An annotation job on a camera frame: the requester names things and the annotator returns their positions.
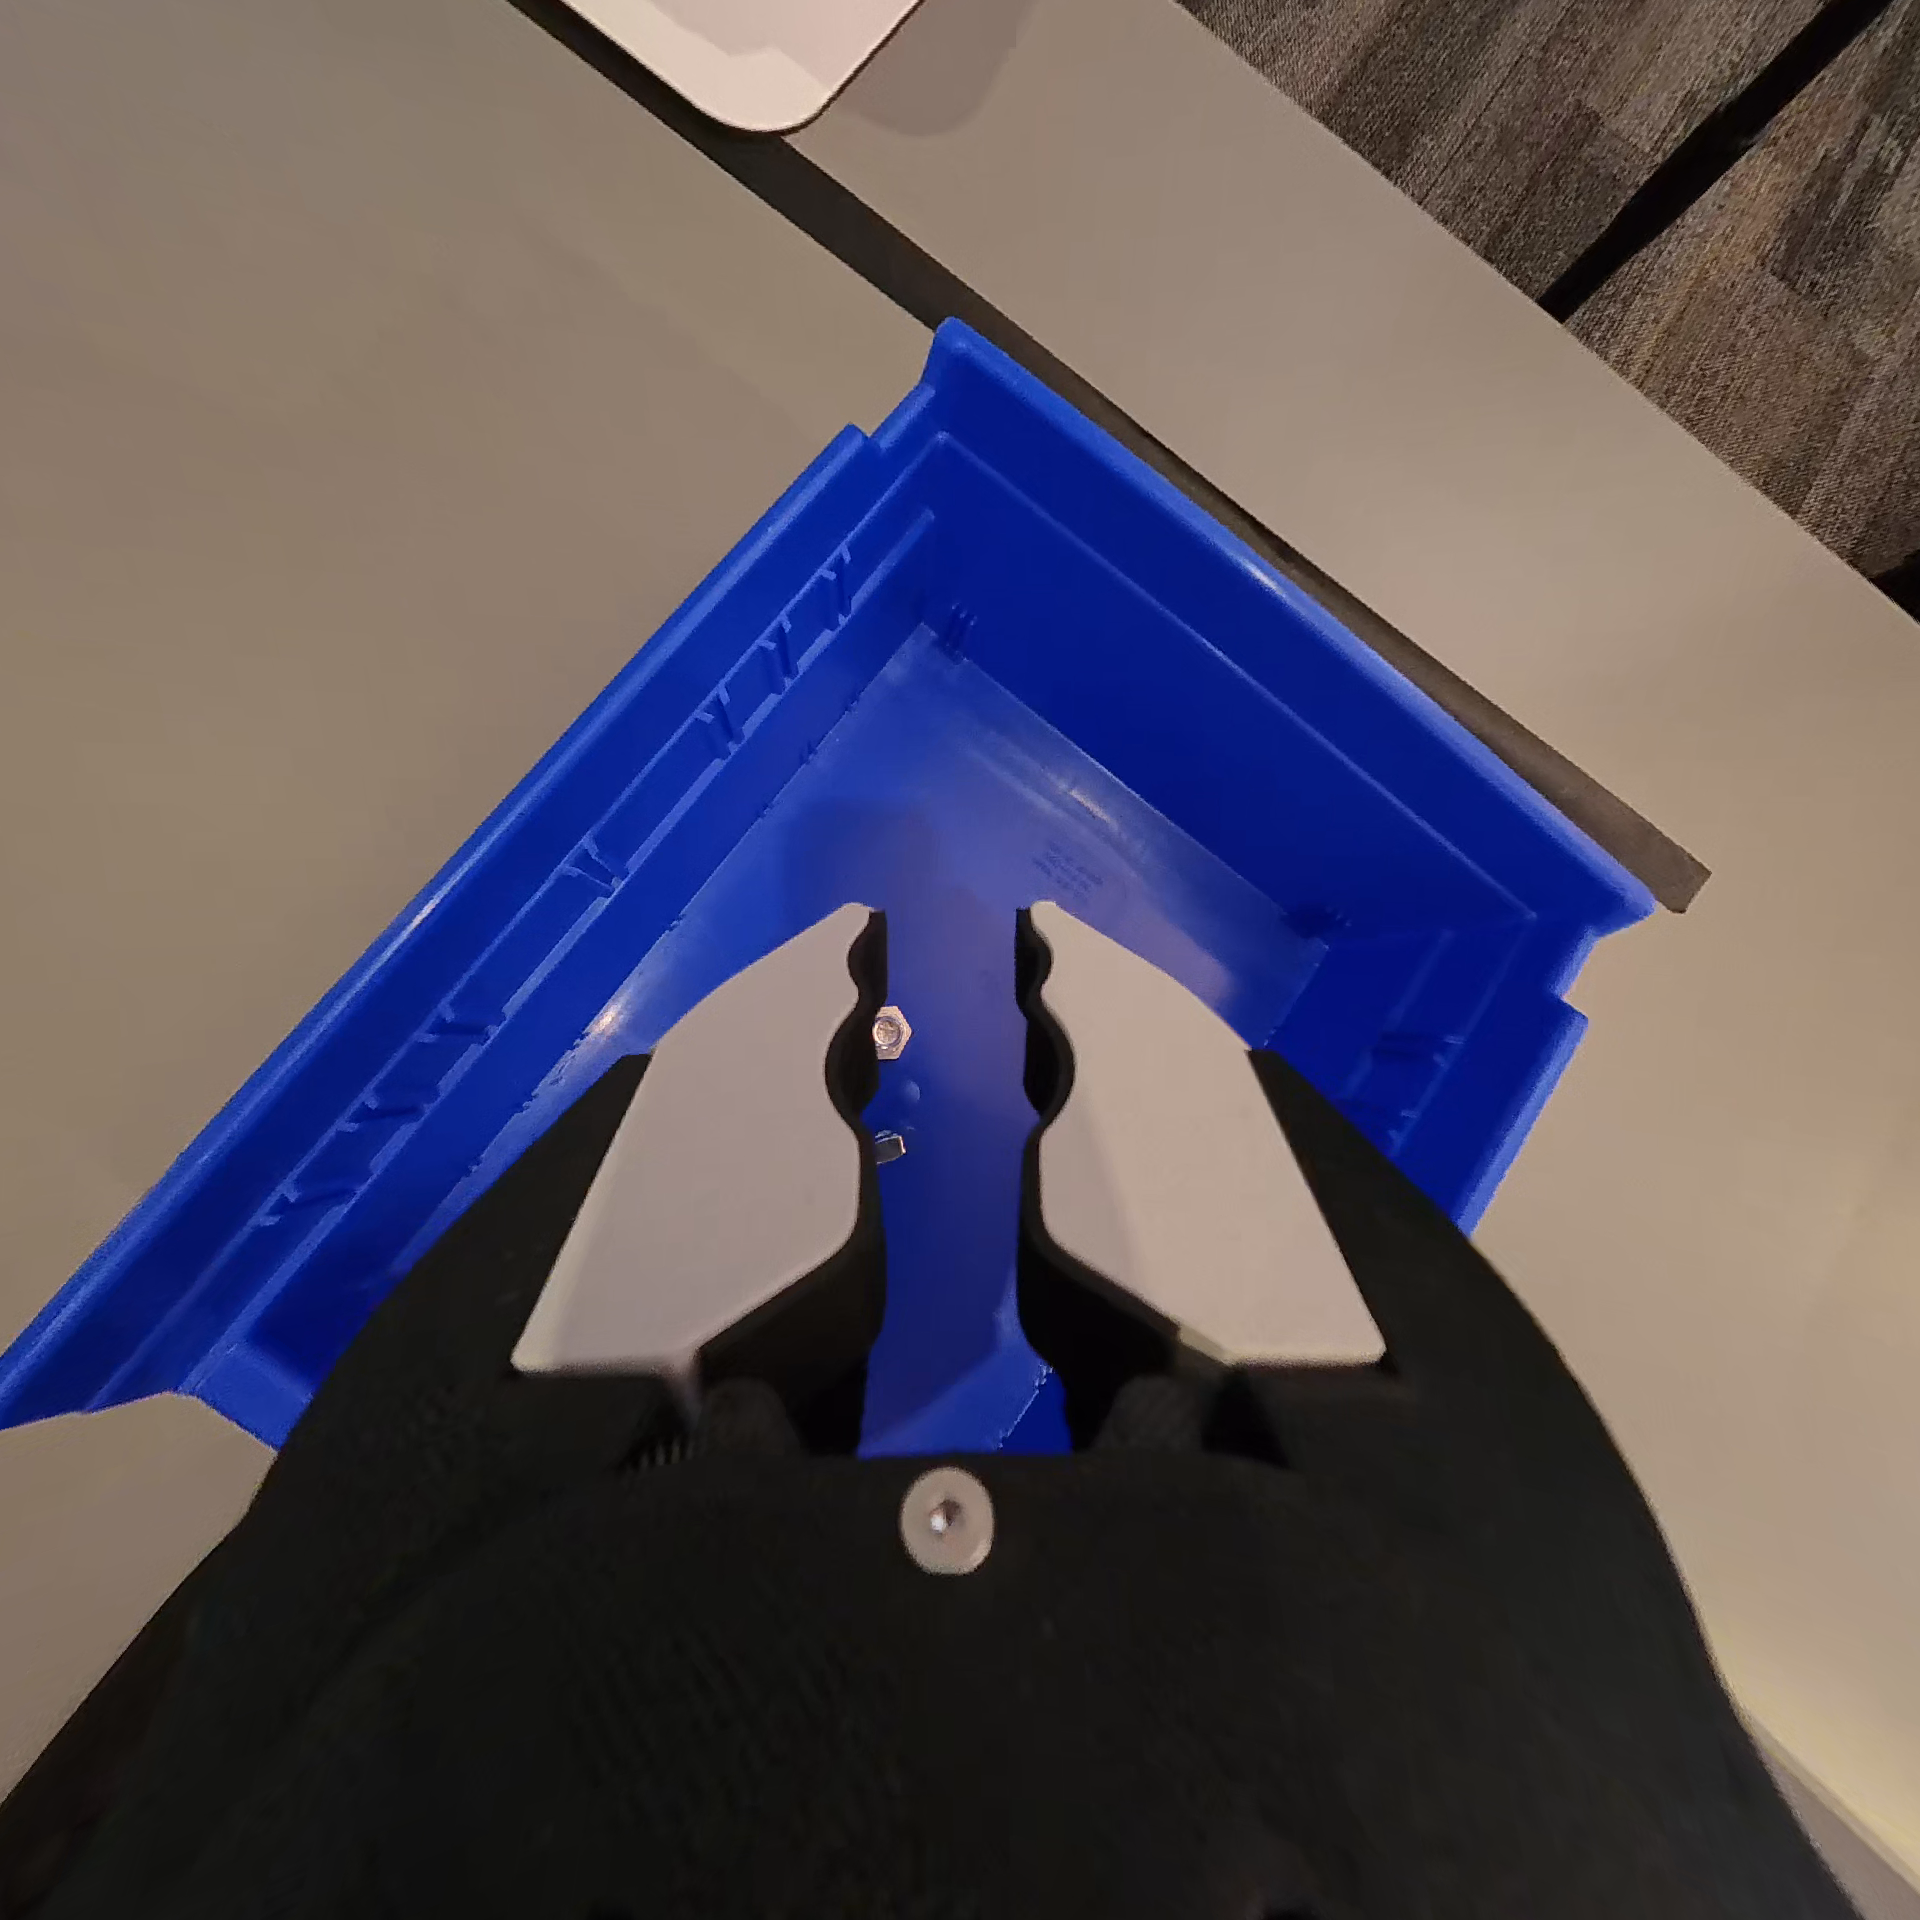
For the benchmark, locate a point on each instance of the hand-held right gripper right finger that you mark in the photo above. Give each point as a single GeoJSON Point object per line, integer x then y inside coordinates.
{"type": "Point", "coordinates": [1184, 1201]}

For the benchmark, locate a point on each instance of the silver hex nut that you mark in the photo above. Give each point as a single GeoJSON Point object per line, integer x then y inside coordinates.
{"type": "Point", "coordinates": [893, 1032]}

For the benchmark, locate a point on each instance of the blue plastic bin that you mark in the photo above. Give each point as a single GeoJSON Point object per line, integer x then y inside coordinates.
{"type": "Point", "coordinates": [1124, 721]}

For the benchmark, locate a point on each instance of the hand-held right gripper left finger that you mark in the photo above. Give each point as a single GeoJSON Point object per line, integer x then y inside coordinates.
{"type": "Point", "coordinates": [704, 1201]}

